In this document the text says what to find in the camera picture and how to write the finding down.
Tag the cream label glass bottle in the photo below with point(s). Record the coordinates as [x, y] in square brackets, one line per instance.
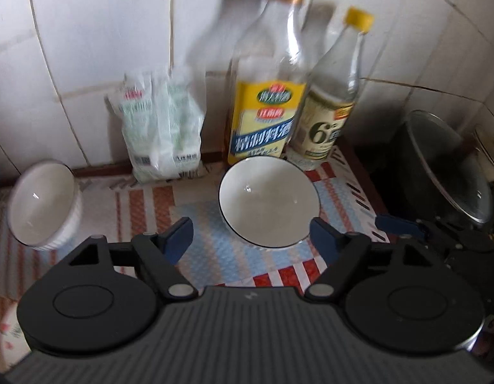
[323, 128]

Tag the black pot with glass lid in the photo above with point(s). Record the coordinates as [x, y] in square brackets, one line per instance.
[431, 160]

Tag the white seasoning bag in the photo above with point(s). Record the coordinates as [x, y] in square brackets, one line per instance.
[162, 136]

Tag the white ribbed bowl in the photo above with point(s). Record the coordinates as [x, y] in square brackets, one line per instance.
[267, 200]
[38, 204]

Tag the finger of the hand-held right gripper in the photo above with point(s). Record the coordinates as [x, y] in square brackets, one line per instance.
[395, 224]

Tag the yellow label glass bottle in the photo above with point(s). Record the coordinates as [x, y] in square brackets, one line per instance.
[263, 128]

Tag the striped checked tablecloth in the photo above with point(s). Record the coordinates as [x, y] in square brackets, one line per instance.
[215, 240]

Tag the pink rabbit print plate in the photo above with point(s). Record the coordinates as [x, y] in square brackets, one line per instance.
[8, 328]

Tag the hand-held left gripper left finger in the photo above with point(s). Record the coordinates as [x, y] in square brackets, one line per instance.
[178, 240]

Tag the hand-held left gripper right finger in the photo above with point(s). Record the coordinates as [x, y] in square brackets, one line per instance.
[323, 240]

